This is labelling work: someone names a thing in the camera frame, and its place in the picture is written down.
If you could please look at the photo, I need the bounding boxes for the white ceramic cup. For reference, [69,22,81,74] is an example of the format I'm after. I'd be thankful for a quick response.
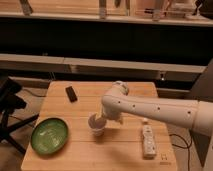
[88,114,107,136]

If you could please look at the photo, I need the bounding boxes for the white game controller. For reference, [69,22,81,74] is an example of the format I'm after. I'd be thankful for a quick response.
[142,125,157,159]

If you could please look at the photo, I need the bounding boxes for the black tripod stand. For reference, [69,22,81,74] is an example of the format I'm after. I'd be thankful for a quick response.
[0,75,38,154]

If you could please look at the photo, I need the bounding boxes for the green plate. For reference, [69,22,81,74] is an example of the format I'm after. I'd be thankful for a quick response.
[30,118,69,155]

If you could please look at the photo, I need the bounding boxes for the black rectangular remote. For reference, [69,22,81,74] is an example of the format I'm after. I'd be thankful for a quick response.
[65,86,77,102]

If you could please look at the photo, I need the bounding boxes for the black floor cable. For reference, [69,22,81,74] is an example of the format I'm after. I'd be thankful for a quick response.
[168,133,194,171]

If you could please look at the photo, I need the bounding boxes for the wooden table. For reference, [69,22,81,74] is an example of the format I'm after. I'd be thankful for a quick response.
[21,81,178,171]

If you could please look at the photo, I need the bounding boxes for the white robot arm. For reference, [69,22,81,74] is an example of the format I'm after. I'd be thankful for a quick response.
[101,81,213,137]

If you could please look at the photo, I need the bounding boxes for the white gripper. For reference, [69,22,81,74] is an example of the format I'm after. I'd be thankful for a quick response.
[95,109,123,128]

